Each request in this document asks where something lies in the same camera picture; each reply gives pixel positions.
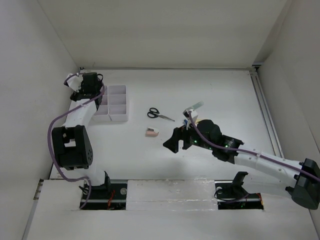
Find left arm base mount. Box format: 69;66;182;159
81;179;128;211

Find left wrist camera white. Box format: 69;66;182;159
63;73;83;93

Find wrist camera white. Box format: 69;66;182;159
182;108;198;123
63;73;83;93

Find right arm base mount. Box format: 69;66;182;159
213;171;264;210

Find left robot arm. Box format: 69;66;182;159
47;72;112;199

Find aluminium rail right side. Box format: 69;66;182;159
249;65;284;157

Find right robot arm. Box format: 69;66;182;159
163;119;320;210

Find black-handled scissors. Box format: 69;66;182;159
147;107;175;122

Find white six-compartment organizer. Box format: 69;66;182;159
92;85;129;123

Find green highlighter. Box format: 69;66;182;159
191;101;204;110

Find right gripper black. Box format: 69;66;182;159
162;119;214;153

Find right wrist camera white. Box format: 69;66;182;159
182;108;198;123

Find pink white stapler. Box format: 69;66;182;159
145;127;159;137

